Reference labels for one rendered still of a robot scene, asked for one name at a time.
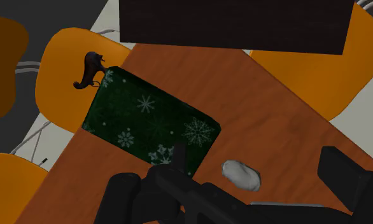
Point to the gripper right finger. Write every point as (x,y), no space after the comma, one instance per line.
(354,183)

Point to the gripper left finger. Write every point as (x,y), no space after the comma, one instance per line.
(174,192)

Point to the grey white lumpy object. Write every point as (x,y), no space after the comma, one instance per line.
(242,175)

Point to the green snowflake gift box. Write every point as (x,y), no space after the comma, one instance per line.
(149,118)

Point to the orange chair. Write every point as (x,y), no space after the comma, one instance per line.
(9,189)
(323,80)
(2,68)
(67,77)

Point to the brown wooden table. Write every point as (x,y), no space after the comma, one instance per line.
(261,108)

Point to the dark brown animal figure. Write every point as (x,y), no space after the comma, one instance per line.
(90,66)

